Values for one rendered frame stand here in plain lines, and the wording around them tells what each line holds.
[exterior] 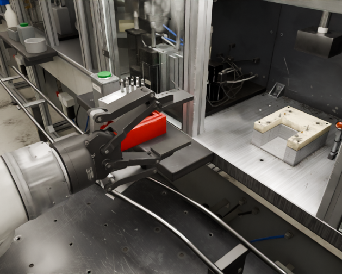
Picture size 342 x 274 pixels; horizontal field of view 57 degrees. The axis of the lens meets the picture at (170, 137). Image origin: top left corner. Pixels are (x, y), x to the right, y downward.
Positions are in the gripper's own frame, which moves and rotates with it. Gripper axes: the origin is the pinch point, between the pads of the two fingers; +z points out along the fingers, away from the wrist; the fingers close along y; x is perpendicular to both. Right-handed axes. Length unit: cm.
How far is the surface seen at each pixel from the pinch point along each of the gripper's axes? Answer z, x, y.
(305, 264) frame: 38, -15, -56
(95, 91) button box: 8, 48, -14
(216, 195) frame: 38, 21, -55
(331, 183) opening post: 21.4, -19.5, -12.0
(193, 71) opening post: 21.5, 19.2, -2.1
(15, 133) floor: 7, 215, -112
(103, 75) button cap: 10.1, 45.7, -8.6
